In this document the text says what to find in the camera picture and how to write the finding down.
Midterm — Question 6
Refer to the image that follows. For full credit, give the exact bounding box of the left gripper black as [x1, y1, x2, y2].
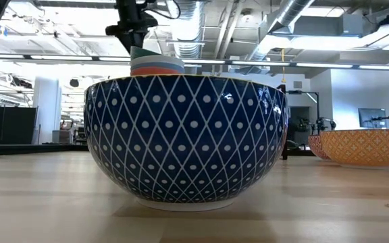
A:
[105, 0, 159, 57]

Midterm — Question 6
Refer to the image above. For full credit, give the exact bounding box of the plain green bowl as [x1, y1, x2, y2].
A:
[129, 45, 163, 59]

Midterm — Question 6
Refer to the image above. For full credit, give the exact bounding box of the plain white bowl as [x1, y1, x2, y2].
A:
[130, 54, 185, 65]

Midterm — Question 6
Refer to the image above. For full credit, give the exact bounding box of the plain blue bowl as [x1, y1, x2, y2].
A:
[130, 61, 186, 72]

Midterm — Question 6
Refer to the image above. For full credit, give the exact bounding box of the plain red bowl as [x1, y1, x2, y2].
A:
[130, 66, 184, 77]

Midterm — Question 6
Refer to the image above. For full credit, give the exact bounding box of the yellow bowl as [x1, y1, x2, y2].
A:
[82, 74, 289, 213]

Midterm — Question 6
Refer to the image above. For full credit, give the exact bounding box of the blue white radial bowl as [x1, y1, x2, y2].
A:
[307, 134, 331, 161]

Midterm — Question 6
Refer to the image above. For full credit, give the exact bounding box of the light blue bowl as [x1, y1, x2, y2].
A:
[319, 129, 389, 169]

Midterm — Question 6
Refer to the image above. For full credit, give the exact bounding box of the white room column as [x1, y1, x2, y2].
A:
[32, 76, 63, 145]

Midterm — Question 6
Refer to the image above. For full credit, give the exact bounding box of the white ceiling sensor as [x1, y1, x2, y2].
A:
[240, 8, 255, 24]

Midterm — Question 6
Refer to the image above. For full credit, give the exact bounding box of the long ceiling light strip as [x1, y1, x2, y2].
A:
[0, 53, 389, 72]

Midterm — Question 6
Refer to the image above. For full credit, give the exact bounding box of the black room partition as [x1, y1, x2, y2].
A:
[0, 105, 39, 146]

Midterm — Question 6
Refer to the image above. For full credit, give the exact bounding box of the yellow hanging tag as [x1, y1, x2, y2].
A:
[280, 48, 288, 84]

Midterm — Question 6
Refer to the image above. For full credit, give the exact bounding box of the thin black metal stand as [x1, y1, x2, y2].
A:
[287, 89, 321, 138]

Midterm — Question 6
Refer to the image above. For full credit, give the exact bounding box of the corrugated silver ceiling duct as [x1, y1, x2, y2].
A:
[165, 0, 205, 76]

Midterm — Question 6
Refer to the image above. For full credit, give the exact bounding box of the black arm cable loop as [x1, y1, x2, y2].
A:
[142, 0, 182, 20]

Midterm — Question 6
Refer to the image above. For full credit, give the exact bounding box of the rectangular grey ceiling duct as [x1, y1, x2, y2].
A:
[292, 13, 365, 38]

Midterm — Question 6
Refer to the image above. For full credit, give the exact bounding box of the dark wall monitor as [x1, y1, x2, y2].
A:
[357, 107, 388, 130]

